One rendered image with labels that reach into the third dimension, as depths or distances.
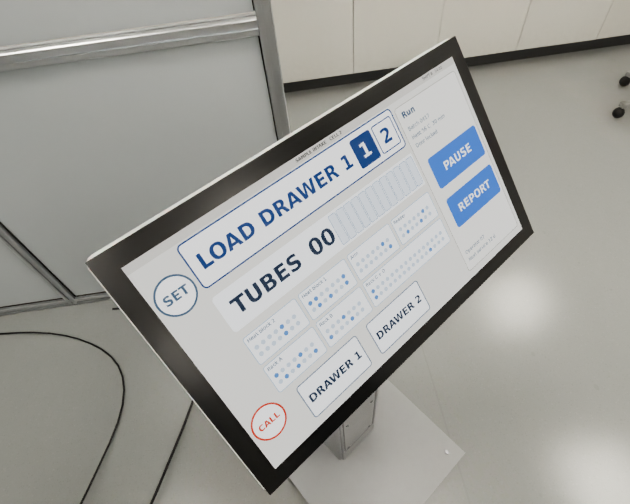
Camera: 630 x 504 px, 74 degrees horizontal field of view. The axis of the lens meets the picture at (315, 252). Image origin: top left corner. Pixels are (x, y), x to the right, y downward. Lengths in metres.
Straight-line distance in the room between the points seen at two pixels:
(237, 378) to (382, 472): 1.05
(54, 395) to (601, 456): 1.87
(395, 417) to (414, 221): 1.04
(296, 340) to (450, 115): 0.35
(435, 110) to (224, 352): 0.39
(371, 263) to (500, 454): 1.15
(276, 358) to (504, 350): 1.32
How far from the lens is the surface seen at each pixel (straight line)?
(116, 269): 0.41
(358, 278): 0.50
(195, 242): 0.42
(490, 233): 0.64
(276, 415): 0.49
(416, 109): 0.57
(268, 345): 0.46
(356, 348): 0.51
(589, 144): 2.62
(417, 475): 1.47
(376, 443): 1.47
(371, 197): 0.50
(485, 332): 1.72
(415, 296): 0.55
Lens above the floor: 1.48
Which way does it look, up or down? 53 degrees down
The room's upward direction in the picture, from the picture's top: 7 degrees counter-clockwise
